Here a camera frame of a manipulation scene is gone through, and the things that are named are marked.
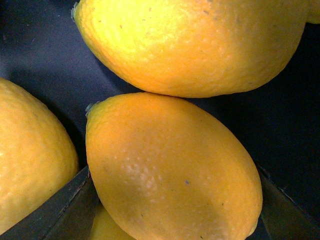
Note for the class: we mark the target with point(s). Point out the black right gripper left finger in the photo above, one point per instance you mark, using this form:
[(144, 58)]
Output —
[(67, 215)]

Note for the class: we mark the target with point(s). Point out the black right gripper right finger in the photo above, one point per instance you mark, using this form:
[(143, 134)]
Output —
[(283, 219)]

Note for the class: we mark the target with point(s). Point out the yellow lemon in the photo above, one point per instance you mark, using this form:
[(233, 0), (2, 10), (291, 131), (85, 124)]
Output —
[(165, 169), (193, 48), (105, 228), (37, 156)]

